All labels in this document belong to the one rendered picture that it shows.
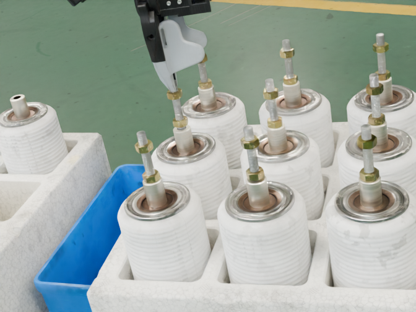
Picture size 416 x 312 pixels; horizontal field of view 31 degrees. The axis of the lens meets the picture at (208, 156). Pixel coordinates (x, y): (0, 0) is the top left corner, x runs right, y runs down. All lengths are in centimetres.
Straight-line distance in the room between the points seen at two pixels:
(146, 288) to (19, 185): 36
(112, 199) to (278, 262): 45
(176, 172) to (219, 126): 12
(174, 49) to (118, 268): 26
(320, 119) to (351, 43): 87
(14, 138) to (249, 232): 46
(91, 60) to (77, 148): 88
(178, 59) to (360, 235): 29
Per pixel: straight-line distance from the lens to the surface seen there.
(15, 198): 115
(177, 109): 91
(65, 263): 107
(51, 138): 113
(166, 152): 93
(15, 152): 113
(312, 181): 89
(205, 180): 91
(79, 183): 114
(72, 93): 185
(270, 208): 79
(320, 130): 99
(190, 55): 85
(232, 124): 101
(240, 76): 174
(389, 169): 85
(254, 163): 78
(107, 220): 117
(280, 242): 78
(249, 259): 80
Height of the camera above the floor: 69
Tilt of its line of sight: 29 degrees down
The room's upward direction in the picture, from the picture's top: 11 degrees counter-clockwise
